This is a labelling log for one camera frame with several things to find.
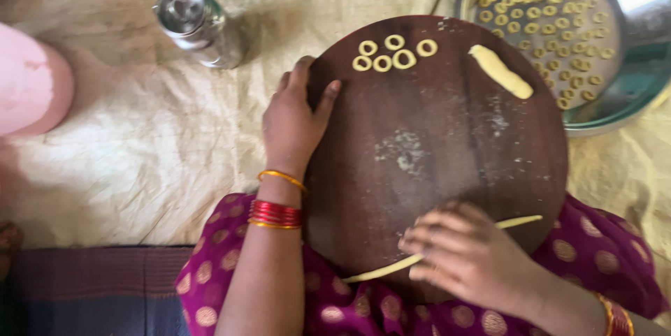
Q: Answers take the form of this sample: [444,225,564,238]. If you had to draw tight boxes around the person's left hand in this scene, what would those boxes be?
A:
[261,56,343,180]

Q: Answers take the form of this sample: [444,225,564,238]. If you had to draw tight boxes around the person's right hand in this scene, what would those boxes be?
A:
[398,201,542,317]

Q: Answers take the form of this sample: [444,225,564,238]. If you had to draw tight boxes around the long thin dough rope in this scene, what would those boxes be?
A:
[341,214,544,284]

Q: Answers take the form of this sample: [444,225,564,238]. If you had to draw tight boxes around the round dark wooden board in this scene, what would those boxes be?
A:
[302,15,570,306]

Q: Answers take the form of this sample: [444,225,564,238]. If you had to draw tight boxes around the stack of red bangles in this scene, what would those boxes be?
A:
[247,199,304,230]

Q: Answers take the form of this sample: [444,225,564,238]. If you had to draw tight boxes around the thin gold bangle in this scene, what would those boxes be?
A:
[256,169,308,193]

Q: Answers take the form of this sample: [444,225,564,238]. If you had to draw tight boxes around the small cluster of dough rings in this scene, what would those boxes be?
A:
[352,34,439,73]

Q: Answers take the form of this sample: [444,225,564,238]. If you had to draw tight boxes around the thick dough log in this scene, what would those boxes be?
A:
[468,44,535,100]

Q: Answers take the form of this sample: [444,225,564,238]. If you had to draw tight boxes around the red and gold wrist bangles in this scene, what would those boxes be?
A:
[597,293,635,336]

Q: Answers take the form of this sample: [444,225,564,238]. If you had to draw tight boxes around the round steel tray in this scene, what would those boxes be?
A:
[454,0,671,138]

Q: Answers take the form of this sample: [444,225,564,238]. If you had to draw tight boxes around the large spread of dough rings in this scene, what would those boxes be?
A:
[476,0,616,111]

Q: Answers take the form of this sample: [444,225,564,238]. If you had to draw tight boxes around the beige woven ground sheet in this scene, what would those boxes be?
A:
[0,0,671,329]

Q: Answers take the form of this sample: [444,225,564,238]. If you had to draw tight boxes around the steel canister with lid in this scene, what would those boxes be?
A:
[152,0,248,70]

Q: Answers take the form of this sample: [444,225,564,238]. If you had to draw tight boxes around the dark striped floor mat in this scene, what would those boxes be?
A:
[0,244,196,336]

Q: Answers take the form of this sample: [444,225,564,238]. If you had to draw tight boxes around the pink plastic container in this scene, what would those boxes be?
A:
[0,22,75,138]

